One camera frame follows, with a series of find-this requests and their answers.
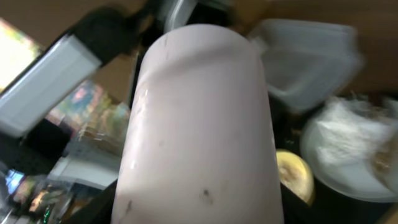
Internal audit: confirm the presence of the grey plate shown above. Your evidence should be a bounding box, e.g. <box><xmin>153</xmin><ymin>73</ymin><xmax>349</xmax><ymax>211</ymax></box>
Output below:
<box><xmin>300</xmin><ymin>109</ymin><xmax>397</xmax><ymax>202</ymax></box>

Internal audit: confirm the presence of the round black serving tray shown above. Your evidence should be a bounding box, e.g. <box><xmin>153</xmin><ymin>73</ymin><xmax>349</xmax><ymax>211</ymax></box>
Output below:
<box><xmin>275</xmin><ymin>94</ymin><xmax>397</xmax><ymax>223</ymax></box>

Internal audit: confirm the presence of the clear plastic bin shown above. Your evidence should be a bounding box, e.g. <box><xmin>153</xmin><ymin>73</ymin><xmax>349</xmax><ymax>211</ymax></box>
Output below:
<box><xmin>247</xmin><ymin>19</ymin><xmax>364</xmax><ymax>114</ymax></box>

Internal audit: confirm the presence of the yellow bowl with scraps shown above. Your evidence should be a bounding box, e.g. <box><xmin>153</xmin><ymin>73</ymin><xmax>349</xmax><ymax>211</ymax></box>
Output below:
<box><xmin>276</xmin><ymin>149</ymin><xmax>315</xmax><ymax>206</ymax></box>

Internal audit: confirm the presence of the pink cup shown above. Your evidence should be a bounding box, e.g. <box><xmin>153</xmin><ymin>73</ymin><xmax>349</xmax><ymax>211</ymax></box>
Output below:
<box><xmin>111</xmin><ymin>24</ymin><xmax>284</xmax><ymax>223</ymax></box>

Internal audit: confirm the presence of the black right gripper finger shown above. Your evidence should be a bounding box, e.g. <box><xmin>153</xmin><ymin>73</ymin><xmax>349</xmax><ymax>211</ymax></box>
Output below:
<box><xmin>62</xmin><ymin>180</ymin><xmax>118</xmax><ymax>224</ymax></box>

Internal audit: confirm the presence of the crumpled white napkin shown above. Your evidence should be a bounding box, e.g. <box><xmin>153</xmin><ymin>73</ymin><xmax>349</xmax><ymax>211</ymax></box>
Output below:
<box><xmin>315</xmin><ymin>97</ymin><xmax>397</xmax><ymax>166</ymax></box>

